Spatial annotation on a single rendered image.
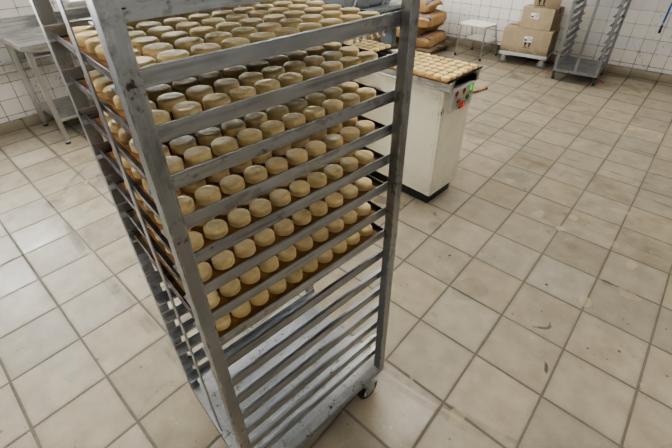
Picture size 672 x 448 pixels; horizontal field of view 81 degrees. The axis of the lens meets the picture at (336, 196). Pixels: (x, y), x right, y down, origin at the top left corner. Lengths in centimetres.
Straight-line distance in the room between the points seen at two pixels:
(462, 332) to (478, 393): 31
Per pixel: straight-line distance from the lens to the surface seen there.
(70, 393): 225
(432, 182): 279
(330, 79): 85
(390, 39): 329
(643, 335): 254
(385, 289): 141
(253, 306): 109
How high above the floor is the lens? 169
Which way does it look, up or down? 35 degrees down
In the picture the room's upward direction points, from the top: 1 degrees counter-clockwise
